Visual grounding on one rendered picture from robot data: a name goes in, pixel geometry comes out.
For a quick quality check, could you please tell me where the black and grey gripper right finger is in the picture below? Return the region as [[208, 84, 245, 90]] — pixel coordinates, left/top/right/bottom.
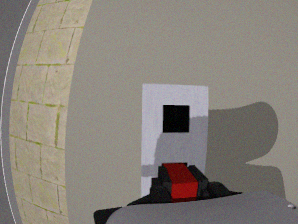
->
[[187, 165, 242, 201]]

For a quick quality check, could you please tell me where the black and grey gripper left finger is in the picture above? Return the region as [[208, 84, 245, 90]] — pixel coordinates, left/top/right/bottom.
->
[[93, 166, 172, 224]]

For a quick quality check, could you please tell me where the white block with square holes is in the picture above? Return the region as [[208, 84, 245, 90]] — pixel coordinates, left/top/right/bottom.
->
[[141, 84, 208, 198]]

